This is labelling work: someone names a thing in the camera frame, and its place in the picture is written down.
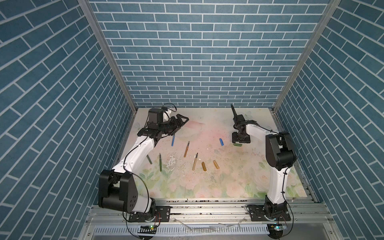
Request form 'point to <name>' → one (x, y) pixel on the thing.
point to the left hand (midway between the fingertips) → (185, 122)
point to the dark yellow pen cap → (204, 166)
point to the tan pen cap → (216, 164)
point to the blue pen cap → (221, 142)
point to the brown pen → (186, 149)
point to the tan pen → (195, 162)
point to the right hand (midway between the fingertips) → (237, 139)
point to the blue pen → (173, 140)
